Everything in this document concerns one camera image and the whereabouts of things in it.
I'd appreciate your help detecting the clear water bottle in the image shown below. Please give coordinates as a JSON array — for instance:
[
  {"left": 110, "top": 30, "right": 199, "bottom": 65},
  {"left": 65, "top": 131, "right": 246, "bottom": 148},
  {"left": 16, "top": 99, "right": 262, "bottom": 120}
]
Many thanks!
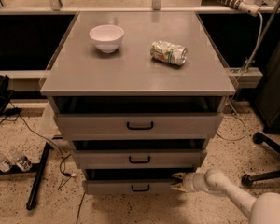
[
  {"left": 9, "top": 148, "right": 32, "bottom": 172},
  {"left": 0, "top": 153, "right": 12, "bottom": 173}
]

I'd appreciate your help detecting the grey top drawer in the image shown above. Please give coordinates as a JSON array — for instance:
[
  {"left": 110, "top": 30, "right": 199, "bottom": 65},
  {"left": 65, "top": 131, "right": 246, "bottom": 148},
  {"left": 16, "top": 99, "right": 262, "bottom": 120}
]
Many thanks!
[{"left": 55, "top": 113, "right": 223, "bottom": 141}]

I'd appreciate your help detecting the black office chair base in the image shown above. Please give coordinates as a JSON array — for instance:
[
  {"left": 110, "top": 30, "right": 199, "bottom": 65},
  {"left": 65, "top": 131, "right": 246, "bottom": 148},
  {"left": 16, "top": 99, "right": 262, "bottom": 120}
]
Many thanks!
[{"left": 241, "top": 132, "right": 280, "bottom": 188}]

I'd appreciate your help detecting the white power strip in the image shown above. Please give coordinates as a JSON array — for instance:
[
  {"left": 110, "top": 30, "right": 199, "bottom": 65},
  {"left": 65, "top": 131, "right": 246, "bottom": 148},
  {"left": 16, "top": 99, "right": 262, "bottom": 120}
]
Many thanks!
[{"left": 217, "top": 0, "right": 260, "bottom": 16}]

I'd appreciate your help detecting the black metal stand leg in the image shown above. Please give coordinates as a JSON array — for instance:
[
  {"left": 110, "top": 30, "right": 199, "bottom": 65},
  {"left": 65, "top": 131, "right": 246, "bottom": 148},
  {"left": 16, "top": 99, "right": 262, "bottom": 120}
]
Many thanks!
[{"left": 0, "top": 143, "right": 52, "bottom": 210}]

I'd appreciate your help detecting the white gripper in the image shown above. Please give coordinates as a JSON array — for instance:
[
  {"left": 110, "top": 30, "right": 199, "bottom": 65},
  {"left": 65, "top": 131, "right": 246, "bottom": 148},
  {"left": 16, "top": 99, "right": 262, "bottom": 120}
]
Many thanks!
[{"left": 170, "top": 172, "right": 208, "bottom": 193}]

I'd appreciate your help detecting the left clear water bottle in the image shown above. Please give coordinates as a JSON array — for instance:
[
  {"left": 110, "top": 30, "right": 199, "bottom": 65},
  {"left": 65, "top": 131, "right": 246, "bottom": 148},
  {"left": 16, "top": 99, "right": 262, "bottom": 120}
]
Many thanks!
[{"left": 0, "top": 153, "right": 12, "bottom": 173}]

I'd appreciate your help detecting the white cable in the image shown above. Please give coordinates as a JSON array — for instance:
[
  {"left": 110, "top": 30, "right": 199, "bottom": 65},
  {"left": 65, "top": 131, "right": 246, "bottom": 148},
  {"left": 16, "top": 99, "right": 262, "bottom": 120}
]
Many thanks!
[{"left": 216, "top": 12, "right": 264, "bottom": 142}]

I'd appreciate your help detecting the grey bottom drawer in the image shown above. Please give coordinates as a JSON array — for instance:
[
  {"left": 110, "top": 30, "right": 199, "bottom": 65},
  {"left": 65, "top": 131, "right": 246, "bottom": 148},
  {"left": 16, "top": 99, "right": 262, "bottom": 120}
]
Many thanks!
[{"left": 83, "top": 168, "right": 193, "bottom": 195}]

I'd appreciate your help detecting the grey drawer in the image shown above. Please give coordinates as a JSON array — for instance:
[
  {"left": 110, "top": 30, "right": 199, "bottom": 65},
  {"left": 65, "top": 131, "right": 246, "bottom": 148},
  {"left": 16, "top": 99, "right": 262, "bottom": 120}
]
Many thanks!
[
  {"left": 83, "top": 168, "right": 193, "bottom": 195},
  {"left": 55, "top": 113, "right": 223, "bottom": 141},
  {"left": 72, "top": 149, "right": 207, "bottom": 169}
]

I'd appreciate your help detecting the black cable on floor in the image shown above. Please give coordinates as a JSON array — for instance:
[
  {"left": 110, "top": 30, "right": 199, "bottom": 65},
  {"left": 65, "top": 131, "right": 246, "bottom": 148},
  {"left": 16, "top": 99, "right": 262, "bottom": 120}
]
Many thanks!
[{"left": 0, "top": 100, "right": 89, "bottom": 224}]

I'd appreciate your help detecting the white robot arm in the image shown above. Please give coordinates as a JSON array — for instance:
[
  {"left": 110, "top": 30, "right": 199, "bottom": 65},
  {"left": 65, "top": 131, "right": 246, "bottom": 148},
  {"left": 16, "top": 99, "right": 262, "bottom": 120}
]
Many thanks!
[{"left": 171, "top": 169, "right": 280, "bottom": 224}]

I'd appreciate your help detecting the white ceramic bowl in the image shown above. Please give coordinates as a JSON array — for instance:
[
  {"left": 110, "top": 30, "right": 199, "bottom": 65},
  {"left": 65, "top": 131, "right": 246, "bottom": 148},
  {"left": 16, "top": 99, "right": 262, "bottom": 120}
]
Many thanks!
[{"left": 89, "top": 24, "right": 124, "bottom": 53}]

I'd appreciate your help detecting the crushed soda can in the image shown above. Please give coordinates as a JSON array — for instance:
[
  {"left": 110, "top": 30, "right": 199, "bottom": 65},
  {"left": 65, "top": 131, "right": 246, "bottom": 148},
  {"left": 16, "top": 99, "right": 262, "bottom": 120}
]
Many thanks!
[{"left": 150, "top": 41, "right": 188, "bottom": 66}]

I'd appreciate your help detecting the grey drawer cabinet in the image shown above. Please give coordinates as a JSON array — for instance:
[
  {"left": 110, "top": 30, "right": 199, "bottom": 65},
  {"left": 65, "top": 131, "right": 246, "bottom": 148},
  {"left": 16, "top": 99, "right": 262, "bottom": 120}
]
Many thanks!
[{"left": 40, "top": 10, "right": 237, "bottom": 191}]

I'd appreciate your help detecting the right clear water bottle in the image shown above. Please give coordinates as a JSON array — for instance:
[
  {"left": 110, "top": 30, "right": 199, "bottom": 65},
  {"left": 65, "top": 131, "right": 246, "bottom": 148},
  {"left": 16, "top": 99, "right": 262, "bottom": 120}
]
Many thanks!
[{"left": 9, "top": 148, "right": 32, "bottom": 172}]

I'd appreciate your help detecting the grey middle drawer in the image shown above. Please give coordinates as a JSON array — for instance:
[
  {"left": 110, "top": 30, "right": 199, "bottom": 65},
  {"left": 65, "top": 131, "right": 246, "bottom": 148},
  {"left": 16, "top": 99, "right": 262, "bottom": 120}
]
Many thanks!
[{"left": 72, "top": 149, "right": 207, "bottom": 169}]

